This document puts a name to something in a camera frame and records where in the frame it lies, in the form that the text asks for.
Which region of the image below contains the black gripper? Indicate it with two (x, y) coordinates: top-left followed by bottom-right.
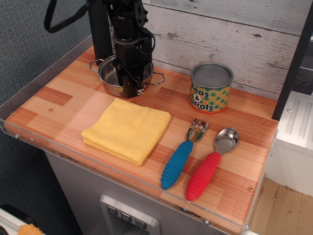
(113, 39), (153, 99)

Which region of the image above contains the stainless steel pot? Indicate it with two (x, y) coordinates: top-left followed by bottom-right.
(89, 55), (166, 97)

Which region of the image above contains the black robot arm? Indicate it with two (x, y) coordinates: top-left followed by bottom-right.
(103, 0), (155, 98)

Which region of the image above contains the yellow folded cloth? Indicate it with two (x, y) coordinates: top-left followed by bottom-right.
(81, 98), (171, 166)

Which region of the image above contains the peas and carrots can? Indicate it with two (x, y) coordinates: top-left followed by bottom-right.
(189, 62), (234, 114)

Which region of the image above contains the clear acrylic table guard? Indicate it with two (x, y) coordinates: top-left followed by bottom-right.
(0, 38), (278, 235)

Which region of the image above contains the silver dispenser panel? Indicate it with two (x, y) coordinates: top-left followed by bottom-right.
(100, 194), (161, 235)

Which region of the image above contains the orange and black object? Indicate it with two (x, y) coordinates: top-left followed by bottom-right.
(0, 205), (44, 235)

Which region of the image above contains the white cabinet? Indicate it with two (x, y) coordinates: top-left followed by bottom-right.
(265, 91), (313, 196)

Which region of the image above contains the black left vertical post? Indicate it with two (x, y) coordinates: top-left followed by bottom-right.
(88, 0), (113, 60)

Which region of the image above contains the black vertical post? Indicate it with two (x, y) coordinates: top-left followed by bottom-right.
(272, 3), (313, 121)
(88, 0), (113, 60)

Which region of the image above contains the black braided cable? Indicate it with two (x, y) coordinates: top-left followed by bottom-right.
(43, 0), (96, 34)

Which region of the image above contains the blue handled fork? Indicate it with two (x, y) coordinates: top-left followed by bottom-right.
(160, 118), (209, 189)

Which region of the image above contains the red handled spoon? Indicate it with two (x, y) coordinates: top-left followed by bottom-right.
(186, 127), (239, 201)

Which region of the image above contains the black right vertical post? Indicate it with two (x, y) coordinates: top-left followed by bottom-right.
(272, 3), (313, 121)

